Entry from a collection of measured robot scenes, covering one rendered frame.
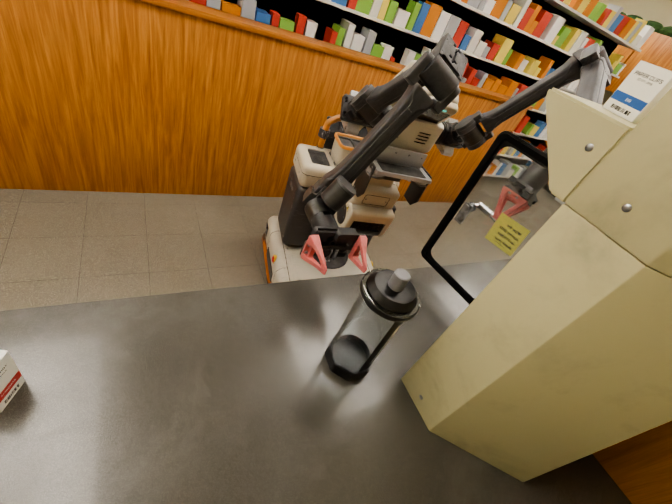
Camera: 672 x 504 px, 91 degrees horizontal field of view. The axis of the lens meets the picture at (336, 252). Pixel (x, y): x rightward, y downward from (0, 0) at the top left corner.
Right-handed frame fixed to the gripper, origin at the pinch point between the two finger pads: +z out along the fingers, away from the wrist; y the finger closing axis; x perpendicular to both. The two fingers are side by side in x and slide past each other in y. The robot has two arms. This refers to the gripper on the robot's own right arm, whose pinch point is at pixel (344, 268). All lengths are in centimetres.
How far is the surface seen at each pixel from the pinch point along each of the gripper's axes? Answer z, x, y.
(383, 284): 11.5, -9.7, -1.6
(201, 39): -175, 17, -9
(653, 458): 50, 0, 49
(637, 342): 34.1, -25.7, 15.8
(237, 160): -172, 86, 22
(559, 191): 16.4, -34.2, 9.9
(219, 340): 4.1, 15.5, -23.4
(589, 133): 14.1, -41.0, 9.6
